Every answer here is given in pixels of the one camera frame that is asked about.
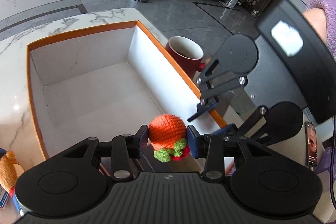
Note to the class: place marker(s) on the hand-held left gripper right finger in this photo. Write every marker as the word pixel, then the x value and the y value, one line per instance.
pixel 191 142

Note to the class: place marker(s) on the person's right forearm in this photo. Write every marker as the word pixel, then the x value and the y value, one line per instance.
pixel 325 3

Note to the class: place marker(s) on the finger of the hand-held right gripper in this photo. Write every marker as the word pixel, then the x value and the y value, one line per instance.
pixel 225 129
pixel 207 104

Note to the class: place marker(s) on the black smartphone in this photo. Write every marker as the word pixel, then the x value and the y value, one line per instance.
pixel 311 145

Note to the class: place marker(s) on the crocheted orange toy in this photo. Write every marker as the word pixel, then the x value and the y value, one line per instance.
pixel 166 129

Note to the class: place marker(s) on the brown plush dog toy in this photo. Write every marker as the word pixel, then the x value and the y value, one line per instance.
pixel 9 169

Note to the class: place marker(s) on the red mug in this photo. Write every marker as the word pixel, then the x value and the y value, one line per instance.
pixel 183 58

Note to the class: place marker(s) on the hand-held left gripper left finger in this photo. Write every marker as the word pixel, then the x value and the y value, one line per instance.
pixel 143 142

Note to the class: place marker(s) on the orange cardboard box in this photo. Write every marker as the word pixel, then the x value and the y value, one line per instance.
pixel 105 98

